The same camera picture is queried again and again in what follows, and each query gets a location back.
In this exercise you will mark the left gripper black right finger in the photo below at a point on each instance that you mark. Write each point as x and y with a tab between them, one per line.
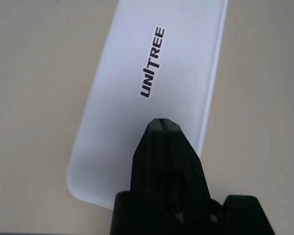
183	161

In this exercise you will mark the white plastic pencil case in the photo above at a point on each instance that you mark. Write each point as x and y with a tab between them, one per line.
137	49

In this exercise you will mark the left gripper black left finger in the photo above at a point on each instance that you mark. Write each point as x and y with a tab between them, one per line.
149	156

